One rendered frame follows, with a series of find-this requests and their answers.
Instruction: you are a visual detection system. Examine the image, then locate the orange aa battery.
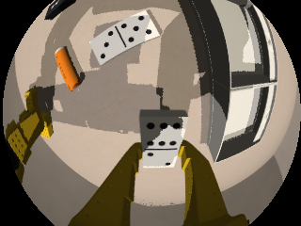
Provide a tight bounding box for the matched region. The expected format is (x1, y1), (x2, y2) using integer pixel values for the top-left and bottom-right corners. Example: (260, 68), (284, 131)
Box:
(55, 46), (81, 91)

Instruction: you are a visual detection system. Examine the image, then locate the white domino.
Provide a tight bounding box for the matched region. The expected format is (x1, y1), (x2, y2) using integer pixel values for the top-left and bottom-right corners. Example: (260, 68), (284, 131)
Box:
(139, 109), (189, 168)
(89, 10), (160, 66)

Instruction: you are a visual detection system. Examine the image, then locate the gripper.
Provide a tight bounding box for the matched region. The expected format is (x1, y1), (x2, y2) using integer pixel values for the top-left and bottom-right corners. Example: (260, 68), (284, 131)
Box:
(68, 140), (248, 226)

